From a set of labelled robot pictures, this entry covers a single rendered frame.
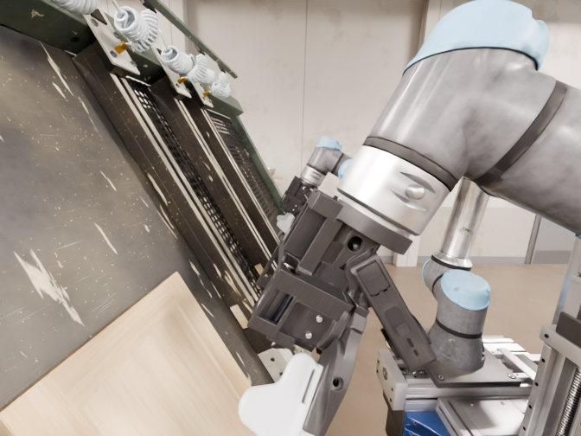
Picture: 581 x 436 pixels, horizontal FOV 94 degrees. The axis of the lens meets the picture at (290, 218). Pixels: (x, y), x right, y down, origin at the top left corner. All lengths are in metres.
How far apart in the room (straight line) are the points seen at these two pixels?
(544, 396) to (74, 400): 0.87
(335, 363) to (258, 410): 0.06
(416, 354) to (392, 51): 4.18
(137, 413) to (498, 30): 0.61
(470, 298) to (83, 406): 0.82
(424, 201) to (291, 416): 0.17
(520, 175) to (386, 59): 4.08
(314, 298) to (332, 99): 3.82
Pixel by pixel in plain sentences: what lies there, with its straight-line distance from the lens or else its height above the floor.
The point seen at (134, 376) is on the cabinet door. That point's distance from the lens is 0.57.
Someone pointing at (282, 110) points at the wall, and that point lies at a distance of 3.88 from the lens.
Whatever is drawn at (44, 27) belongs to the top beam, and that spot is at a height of 1.85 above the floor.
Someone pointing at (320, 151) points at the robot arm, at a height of 1.60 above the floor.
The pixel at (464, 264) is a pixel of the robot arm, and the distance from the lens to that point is 0.99.
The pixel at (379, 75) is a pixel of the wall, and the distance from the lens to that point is 4.20.
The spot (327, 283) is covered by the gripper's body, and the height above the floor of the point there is 1.49.
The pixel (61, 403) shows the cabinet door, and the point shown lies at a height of 1.28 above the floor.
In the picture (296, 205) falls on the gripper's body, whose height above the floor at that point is 1.43.
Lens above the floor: 1.59
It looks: 13 degrees down
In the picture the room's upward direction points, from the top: 1 degrees clockwise
